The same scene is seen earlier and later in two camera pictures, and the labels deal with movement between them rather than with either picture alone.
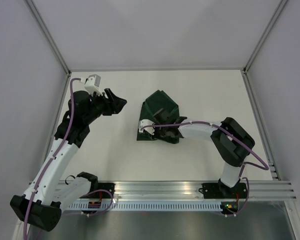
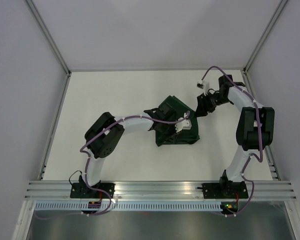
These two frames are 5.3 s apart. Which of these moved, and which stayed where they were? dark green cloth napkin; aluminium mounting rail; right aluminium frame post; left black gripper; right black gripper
Moved: right black gripper; dark green cloth napkin; left black gripper
Stayed: aluminium mounting rail; right aluminium frame post
